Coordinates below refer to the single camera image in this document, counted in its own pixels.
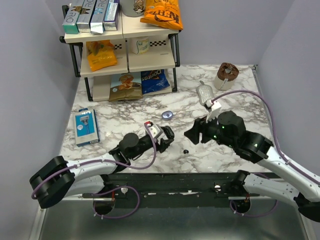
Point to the beige tiered shelf rack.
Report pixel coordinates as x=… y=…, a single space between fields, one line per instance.
x=162 y=54

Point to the orange kettle chips bag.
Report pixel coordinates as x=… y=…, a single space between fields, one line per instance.
x=163 y=13

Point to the orange snack bag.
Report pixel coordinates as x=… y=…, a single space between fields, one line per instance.
x=100 y=54

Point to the white printed mug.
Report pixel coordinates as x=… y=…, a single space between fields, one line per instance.
x=139 y=45

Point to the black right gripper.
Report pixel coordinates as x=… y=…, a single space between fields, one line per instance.
x=193 y=133

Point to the brown paper cup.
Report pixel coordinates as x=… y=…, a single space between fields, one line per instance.
x=226 y=76

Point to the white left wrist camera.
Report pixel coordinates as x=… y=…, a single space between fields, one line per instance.
x=154 y=129

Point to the silver blue toothpaste box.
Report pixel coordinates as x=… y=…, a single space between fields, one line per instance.
x=96 y=23

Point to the purple blue toothpaste box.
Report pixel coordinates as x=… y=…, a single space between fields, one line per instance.
x=111 y=18

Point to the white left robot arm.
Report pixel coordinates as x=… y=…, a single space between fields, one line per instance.
x=60 y=178

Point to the tan chips bag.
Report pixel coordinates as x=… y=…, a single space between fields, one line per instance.
x=126 y=86

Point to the blue razor package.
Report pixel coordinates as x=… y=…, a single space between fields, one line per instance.
x=85 y=127

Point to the teal toothpaste box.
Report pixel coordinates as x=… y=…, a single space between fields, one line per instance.
x=72 y=15

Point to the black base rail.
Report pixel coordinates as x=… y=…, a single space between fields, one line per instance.
x=152 y=190

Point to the lavender earbud charging case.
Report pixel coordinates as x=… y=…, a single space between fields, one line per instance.
x=167 y=115

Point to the grey cartoon mug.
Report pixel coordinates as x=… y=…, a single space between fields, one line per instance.
x=133 y=8

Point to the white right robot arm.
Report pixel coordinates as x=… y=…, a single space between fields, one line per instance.
x=301 y=187

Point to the blue doritos bag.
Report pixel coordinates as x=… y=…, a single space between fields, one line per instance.
x=153 y=81

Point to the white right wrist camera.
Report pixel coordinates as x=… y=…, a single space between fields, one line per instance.
x=214 y=108

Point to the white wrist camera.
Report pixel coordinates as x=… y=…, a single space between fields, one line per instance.
x=154 y=129
x=214 y=108

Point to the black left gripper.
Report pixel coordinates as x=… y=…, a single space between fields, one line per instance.
x=163 y=144

